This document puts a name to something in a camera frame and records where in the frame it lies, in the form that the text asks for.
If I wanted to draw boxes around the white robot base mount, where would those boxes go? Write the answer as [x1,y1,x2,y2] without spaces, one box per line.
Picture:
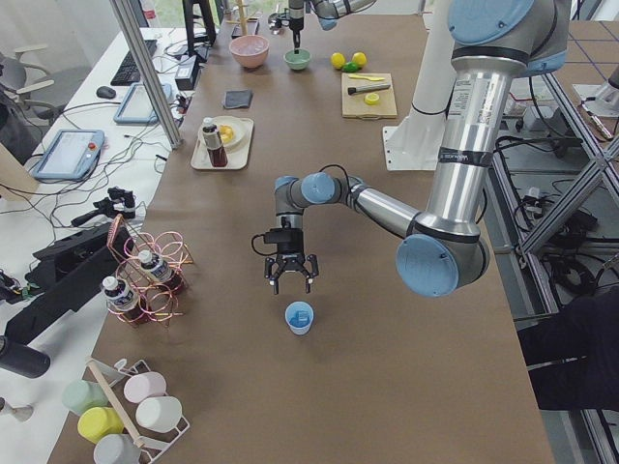
[383,0,456,171]

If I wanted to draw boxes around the yellow cup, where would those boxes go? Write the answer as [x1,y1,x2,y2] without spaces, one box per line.
[77,407,125,444]

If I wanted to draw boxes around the yellow lemon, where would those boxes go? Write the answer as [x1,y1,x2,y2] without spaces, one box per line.
[330,52,346,70]
[351,52,368,69]

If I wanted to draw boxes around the half lemon slice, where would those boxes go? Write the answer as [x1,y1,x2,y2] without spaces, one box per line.
[364,93,380,105]

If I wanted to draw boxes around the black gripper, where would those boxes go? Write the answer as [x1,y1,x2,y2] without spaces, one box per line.
[288,0,304,54]
[264,228,319,295]

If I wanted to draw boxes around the bamboo cutting board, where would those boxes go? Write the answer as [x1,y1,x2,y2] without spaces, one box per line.
[340,72,398,119]

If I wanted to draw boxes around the teach pendant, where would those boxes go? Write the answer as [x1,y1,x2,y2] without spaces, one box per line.
[113,82,159,125]
[32,130,105,182]

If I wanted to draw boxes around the white cup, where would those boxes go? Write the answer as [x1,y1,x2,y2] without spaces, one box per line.
[135,396,183,433]

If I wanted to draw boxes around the tea bottle in rack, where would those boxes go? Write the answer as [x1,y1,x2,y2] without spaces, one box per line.
[102,275,148,325]
[137,249,184,294]

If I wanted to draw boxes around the blue cup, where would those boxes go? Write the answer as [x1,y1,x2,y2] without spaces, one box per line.
[284,301,314,335]

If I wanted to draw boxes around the white round plate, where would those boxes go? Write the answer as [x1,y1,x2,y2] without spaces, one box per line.
[209,116,247,149]

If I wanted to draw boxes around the aluminium frame post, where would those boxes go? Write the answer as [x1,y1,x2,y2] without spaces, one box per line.
[109,0,183,150]

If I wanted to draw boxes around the mint green cup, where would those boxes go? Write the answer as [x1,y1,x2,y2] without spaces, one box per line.
[61,380,108,416]

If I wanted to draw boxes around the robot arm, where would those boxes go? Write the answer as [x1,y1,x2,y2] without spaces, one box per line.
[286,0,374,54]
[263,1,571,297]

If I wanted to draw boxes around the clear ice cubes pile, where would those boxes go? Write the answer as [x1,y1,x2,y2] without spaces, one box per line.
[234,40,265,56]

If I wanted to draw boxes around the yellow lemon lower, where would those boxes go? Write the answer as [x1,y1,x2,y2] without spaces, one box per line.
[351,52,368,69]

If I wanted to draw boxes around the steel muddler black tip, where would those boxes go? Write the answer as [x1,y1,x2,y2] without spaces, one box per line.
[346,83,391,96]

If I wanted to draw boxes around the white wire cup rack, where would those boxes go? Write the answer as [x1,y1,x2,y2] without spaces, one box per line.
[86,358,191,463]

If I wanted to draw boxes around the black keyboard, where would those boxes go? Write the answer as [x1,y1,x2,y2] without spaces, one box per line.
[110,39,158,86]

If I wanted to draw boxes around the pink bowl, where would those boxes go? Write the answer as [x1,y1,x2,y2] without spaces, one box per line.
[228,35,270,69]

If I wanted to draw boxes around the mint green bowl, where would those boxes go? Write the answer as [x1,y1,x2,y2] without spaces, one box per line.
[283,48,311,71]

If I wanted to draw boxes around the grey folded cloth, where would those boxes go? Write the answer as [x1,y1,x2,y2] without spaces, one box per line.
[222,89,253,109]

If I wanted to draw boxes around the copper wire bottle rack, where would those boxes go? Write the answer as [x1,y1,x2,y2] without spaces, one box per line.
[101,215,192,328]

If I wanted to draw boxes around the pink cup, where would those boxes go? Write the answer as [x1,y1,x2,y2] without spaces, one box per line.
[124,371,167,403]

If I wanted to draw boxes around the cream serving tray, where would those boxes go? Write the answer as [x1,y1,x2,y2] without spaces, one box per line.
[191,118,254,170]

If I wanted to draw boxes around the teach pendant near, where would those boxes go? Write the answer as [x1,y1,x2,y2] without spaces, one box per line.
[32,130,105,182]

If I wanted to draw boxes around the black computer mouse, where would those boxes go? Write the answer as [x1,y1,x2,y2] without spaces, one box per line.
[96,86,116,100]

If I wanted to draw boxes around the yellow lemon upper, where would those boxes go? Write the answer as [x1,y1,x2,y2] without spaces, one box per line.
[330,52,346,70]

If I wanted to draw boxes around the grey cup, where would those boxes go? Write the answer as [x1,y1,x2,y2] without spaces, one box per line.
[93,434,141,464]

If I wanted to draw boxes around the teach pendant far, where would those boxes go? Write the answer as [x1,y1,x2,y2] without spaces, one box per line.
[113,82,159,125]

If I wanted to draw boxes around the tea bottle on tray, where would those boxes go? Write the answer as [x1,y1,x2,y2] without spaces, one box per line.
[201,117,228,168]

